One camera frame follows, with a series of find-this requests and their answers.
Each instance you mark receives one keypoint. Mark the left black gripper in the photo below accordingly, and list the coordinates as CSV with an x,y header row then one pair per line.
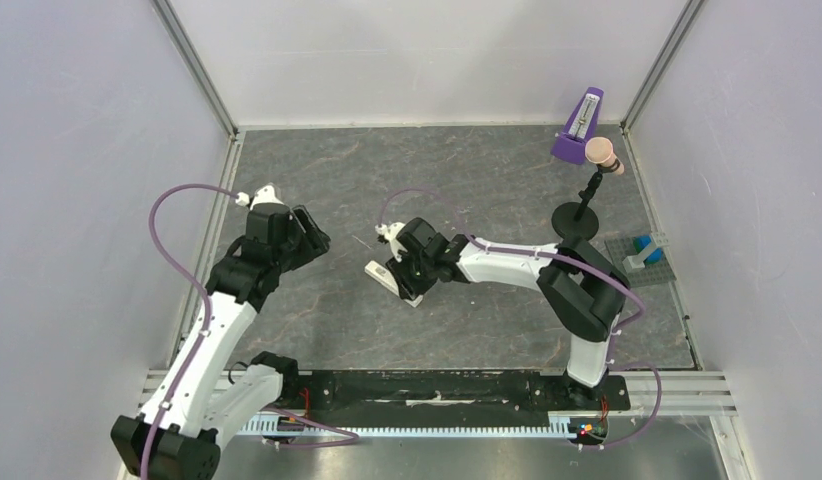
x,y
318,242

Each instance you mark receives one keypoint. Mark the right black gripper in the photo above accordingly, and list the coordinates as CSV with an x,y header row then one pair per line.
x,y
401,276

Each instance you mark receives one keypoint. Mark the white remote control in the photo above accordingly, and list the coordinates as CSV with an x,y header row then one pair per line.
x,y
384,277

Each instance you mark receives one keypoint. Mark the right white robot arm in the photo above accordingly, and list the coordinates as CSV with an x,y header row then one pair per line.
x,y
585,290

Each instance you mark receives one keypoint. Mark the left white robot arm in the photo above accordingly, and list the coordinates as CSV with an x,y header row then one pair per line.
x,y
182,430

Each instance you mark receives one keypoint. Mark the black stand with pink head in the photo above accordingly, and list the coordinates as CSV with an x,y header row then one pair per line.
x,y
577,218

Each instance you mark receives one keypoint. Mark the purple metronome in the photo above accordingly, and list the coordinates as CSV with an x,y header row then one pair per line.
x,y
570,142

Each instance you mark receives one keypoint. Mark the grey brick baseplate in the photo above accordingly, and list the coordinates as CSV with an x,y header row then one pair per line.
x,y
658,271

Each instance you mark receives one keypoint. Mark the blue and grey bricks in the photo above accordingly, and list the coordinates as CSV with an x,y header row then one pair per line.
x,y
646,247

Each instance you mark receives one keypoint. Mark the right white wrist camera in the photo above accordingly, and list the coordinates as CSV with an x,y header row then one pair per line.
x,y
389,234

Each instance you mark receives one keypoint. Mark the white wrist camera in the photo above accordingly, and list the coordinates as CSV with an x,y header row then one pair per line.
x,y
389,234
265,198

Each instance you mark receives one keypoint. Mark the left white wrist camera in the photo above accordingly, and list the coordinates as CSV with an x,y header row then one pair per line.
x,y
265,198

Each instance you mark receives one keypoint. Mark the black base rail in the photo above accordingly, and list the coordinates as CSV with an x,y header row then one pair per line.
x,y
440,398

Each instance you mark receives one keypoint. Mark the white slotted cable duct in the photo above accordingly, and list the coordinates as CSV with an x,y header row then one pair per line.
x,y
272,425

